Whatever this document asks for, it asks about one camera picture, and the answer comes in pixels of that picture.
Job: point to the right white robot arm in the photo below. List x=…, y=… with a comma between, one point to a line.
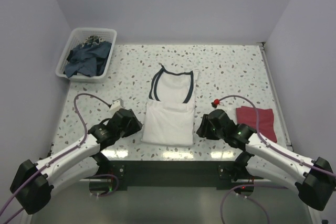
x=312, y=180

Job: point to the white tank top navy trim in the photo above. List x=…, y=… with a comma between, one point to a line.
x=170, y=109

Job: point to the blue denim tank top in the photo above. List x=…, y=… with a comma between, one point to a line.
x=88, y=59

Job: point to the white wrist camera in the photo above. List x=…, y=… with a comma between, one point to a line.
x=216, y=104
x=116, y=105

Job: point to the patterned tank top in basket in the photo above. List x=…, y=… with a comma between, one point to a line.
x=93, y=39

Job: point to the white plastic basket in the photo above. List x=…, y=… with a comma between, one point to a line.
x=77, y=37

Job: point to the red tank top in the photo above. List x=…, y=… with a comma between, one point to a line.
x=247, y=115

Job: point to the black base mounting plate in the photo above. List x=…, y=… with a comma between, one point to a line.
x=219, y=174

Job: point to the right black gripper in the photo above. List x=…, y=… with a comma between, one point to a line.
x=203, y=129

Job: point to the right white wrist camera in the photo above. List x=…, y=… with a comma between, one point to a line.
x=216, y=104

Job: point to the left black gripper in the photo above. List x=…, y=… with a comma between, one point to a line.
x=135, y=126

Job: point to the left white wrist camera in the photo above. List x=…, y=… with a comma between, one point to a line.
x=116, y=105

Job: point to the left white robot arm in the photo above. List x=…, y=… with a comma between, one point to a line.
x=35, y=183

